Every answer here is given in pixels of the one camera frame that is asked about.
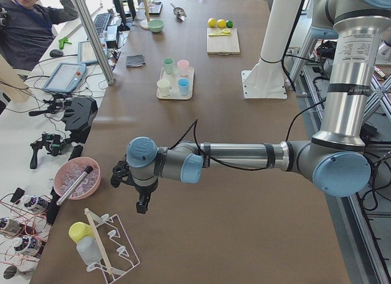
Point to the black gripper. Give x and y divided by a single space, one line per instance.
145 192

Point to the cream plastic cup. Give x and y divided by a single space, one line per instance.
164 87

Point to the blue plastic cup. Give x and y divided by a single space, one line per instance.
183 86

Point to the green plastic cup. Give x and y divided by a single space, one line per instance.
168 65

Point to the pink plastic cup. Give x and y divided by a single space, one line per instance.
183 67

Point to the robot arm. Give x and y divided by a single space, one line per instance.
333 159

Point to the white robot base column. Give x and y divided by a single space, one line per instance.
266 79

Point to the cream serving tray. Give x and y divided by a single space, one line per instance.
174 90

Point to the metal muddler rod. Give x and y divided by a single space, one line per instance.
74 186

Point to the yellow cup on rack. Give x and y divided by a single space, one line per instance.
79 230

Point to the clear cup on rack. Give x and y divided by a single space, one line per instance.
88 250

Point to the grey folded cloth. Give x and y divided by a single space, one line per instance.
135 61

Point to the teach pendant tablet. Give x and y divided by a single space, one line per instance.
86 54
65 78

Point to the green plastic bowl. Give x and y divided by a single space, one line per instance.
156 25

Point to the wooden cutting board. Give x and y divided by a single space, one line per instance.
223 45

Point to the wooden cup tree stand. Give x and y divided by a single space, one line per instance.
145 23

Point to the yellow plastic knife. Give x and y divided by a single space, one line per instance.
212 35

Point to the black keyboard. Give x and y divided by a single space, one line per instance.
101 22

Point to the yellow lemon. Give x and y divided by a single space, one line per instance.
211 22
221 23

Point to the metal scoop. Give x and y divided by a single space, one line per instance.
179 12

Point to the green lime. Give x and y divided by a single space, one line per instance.
229 24

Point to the seated person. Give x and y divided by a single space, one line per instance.
29 32

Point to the black monitor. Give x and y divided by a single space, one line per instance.
126 18

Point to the white wire cup rack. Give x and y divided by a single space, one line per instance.
119 257

